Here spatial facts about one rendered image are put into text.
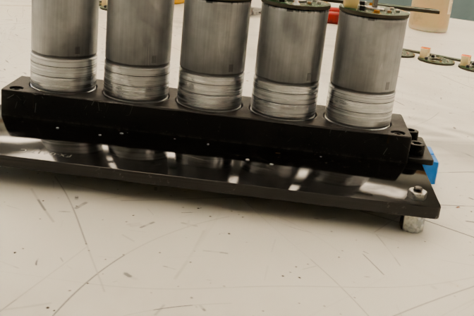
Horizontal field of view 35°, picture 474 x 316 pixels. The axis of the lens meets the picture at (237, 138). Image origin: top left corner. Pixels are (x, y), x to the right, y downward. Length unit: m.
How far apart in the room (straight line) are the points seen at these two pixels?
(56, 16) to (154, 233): 0.09
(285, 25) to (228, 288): 0.10
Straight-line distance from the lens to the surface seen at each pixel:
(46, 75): 0.28
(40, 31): 0.28
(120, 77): 0.27
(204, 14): 0.26
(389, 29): 0.26
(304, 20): 0.26
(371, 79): 0.27
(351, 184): 0.25
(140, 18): 0.27
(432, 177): 0.28
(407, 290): 0.21
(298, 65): 0.26
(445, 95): 0.44
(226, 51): 0.27
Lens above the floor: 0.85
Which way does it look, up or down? 18 degrees down
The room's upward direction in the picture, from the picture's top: 6 degrees clockwise
